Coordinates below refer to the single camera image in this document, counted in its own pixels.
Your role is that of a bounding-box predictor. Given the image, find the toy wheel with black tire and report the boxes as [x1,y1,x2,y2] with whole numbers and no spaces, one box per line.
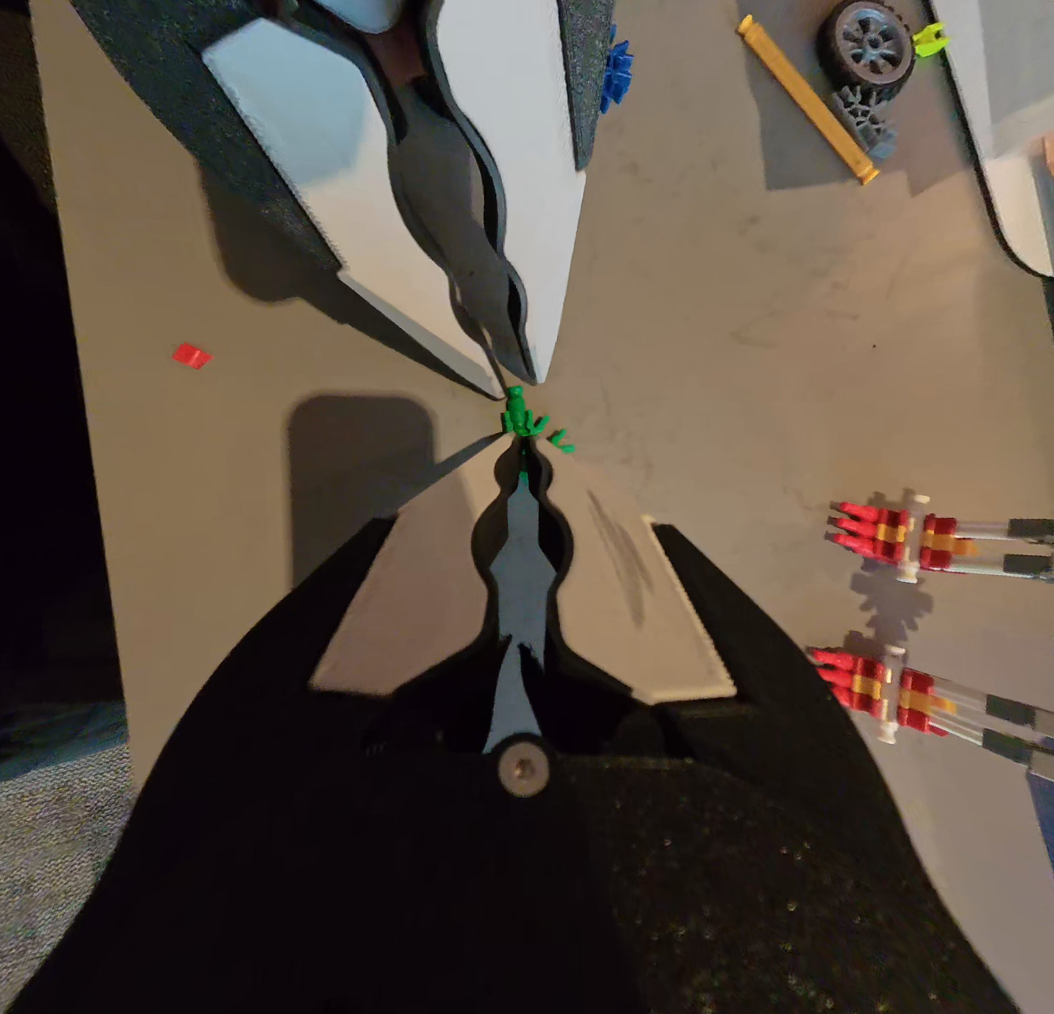
[817,0,917,86]

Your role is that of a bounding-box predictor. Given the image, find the red yellow toy assembly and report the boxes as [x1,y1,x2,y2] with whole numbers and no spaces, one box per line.
[826,491,1054,584]
[805,643,1054,772]

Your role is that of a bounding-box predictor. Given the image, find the grey toy connector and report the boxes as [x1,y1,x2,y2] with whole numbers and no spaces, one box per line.
[827,83,900,163]

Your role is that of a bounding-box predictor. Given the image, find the person's black clothing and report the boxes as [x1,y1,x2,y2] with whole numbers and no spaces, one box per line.
[0,125,125,752]

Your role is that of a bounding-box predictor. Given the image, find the long yellow toy rod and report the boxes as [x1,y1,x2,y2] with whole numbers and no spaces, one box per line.
[737,13,881,186]

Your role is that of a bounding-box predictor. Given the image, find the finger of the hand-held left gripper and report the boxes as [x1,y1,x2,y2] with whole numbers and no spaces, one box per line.
[200,13,510,400]
[427,0,589,385]

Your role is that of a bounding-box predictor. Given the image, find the blue toy connector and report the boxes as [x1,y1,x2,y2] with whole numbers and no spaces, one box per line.
[599,38,637,116]

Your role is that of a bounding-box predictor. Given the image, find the blue plastic item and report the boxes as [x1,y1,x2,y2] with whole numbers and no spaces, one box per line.
[1025,767,1054,867]

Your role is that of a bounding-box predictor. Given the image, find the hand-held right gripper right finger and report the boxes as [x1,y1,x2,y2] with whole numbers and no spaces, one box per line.
[527,439,738,708]

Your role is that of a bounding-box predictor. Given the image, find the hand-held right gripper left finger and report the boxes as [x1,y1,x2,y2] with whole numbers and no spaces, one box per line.
[306,436,524,699]

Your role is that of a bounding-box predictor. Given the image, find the green toy connector chain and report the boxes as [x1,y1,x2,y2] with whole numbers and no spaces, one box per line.
[501,411,578,488]

